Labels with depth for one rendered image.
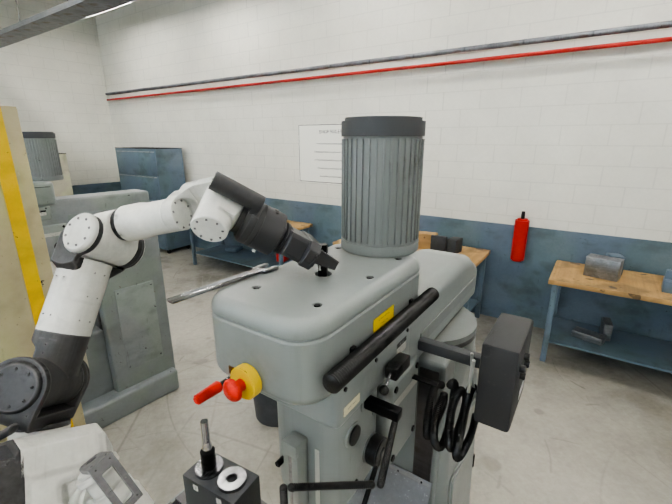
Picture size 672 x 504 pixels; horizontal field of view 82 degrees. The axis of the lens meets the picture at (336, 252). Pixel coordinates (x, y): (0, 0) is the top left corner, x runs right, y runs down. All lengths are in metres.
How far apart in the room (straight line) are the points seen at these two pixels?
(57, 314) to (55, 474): 0.26
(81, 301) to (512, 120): 4.56
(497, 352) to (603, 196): 4.01
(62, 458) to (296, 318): 0.46
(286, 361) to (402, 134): 0.54
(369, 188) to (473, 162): 4.13
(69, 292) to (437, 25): 4.91
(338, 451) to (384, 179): 0.60
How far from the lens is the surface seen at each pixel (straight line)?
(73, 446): 0.87
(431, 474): 1.46
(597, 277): 4.48
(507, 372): 0.96
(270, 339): 0.64
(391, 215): 0.90
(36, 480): 0.84
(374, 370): 0.86
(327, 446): 0.90
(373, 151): 0.89
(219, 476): 1.46
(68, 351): 0.88
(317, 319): 0.62
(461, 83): 5.09
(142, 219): 0.81
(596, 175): 4.83
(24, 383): 0.84
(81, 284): 0.87
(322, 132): 5.95
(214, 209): 0.70
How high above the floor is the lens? 2.16
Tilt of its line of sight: 16 degrees down
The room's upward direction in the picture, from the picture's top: straight up
